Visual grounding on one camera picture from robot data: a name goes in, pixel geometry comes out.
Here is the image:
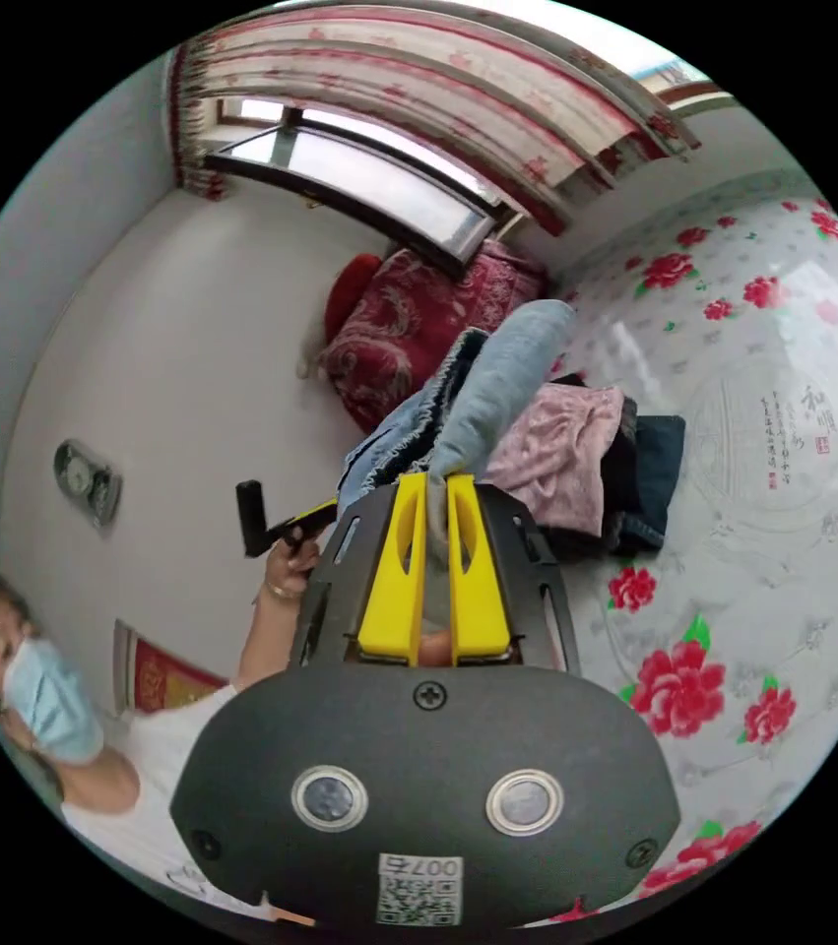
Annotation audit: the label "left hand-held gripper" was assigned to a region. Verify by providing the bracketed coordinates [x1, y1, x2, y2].
[264, 499, 339, 553]

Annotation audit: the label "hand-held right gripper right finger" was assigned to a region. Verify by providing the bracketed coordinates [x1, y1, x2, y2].
[447, 474, 514, 660]

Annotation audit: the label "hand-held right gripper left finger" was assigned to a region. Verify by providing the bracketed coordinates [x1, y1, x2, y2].
[356, 472, 429, 657]

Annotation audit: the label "light blue jeans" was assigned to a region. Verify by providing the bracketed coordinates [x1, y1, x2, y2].
[335, 298, 579, 618]

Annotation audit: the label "person's left forearm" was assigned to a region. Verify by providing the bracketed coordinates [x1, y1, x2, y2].
[236, 584, 307, 689]

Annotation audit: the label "person's left hand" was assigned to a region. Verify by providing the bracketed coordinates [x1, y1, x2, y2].
[263, 533, 324, 600]

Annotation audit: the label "pile of clothes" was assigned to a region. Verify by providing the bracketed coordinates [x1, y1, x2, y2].
[486, 372, 688, 560]

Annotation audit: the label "red patterned folded quilt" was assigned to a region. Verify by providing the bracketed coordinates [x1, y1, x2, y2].
[317, 237, 549, 437]

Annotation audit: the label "red pillow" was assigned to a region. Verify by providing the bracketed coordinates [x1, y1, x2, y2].
[323, 253, 385, 339]

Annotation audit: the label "red and gold framed picture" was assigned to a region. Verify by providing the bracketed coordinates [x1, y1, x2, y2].
[112, 618, 231, 719]

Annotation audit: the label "bed with floral sheet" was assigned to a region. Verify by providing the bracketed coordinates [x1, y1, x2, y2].
[520, 170, 838, 925]

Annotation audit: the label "window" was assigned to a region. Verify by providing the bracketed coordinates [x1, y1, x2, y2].
[204, 97, 522, 280]

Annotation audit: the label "person's body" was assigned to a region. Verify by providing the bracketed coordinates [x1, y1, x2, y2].
[0, 571, 320, 925]

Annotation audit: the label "red and white floral curtain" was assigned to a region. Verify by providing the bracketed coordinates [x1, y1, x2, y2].
[169, 5, 702, 239]

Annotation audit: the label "silver wall clock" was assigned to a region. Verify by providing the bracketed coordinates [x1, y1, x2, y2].
[52, 438, 124, 531]

